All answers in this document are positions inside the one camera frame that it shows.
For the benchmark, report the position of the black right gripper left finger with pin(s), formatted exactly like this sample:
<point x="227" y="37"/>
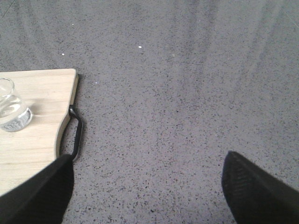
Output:
<point x="43" y="199"/>

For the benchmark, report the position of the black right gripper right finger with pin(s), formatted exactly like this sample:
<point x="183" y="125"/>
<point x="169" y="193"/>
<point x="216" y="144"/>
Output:
<point x="256" y="197"/>

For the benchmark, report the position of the clear glass measuring cup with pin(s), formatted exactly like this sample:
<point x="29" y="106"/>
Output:
<point x="15" y="115"/>

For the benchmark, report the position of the wooden cutting board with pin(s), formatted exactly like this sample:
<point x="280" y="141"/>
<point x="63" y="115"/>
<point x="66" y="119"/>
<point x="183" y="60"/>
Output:
<point x="24" y="153"/>

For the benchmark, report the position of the black cutting board handle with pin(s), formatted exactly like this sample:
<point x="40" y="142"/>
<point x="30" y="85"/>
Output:
<point x="74" y="114"/>

